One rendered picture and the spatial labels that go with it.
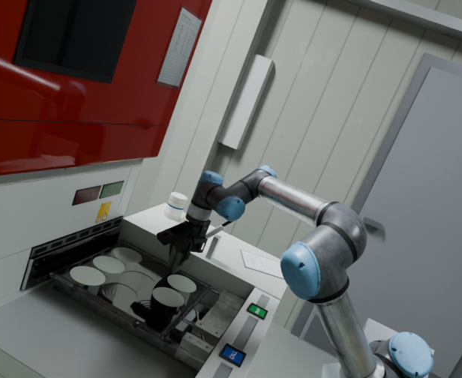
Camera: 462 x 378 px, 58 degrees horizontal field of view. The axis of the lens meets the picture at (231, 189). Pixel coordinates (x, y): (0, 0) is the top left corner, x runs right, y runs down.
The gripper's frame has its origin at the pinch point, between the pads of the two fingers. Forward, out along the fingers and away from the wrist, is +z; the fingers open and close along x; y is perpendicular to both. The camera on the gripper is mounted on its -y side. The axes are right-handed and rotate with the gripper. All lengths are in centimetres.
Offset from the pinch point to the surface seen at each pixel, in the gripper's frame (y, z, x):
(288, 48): 139, -99, 116
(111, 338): -27.3, 9.3, -16.7
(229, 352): -13.5, -5.2, -43.0
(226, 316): 8.0, 3.2, -22.3
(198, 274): 10.3, 0.5, -2.6
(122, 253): -11.3, 1.3, 13.2
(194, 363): -14.1, 4.7, -35.3
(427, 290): 213, 15, -18
